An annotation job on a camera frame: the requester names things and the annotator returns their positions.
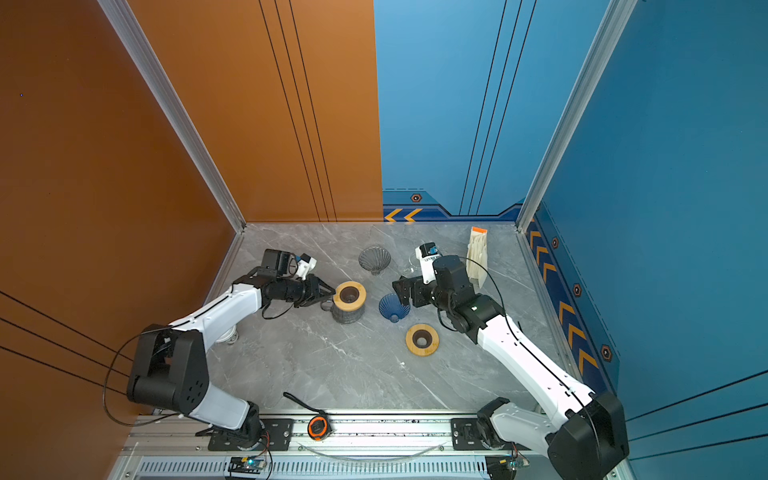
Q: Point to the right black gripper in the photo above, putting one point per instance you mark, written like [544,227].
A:
[417,286]

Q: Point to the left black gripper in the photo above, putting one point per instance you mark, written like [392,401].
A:
[313,291]

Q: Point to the wooden ring holder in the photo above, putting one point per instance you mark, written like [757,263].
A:
[422,340]
[350,296]

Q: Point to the grey glass dripper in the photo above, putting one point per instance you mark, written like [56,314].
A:
[374,259]

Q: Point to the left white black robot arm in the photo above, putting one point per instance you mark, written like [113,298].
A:
[170,371]

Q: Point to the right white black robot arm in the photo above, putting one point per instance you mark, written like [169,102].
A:
[581,432]

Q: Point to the blue ribbed dripper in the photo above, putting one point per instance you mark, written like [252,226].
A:
[391,308]

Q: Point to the grey glass carafe mug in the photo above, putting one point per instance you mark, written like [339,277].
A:
[342,316]

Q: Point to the orange black tape measure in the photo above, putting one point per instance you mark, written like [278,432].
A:
[319,426]

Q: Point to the green circuit board left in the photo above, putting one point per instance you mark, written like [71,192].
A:
[247,467]

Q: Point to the circuit board right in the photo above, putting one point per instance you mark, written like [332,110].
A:
[505,467]

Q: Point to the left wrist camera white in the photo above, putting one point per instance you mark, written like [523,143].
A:
[305,264]

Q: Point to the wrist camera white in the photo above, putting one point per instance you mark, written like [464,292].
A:
[426,254]
[305,264]

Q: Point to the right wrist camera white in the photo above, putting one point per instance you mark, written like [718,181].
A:
[426,254]

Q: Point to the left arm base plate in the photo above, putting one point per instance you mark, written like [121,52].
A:
[276,435]

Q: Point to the aluminium rail front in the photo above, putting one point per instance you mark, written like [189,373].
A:
[354,434]

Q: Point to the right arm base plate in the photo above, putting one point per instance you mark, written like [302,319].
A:
[466,435]

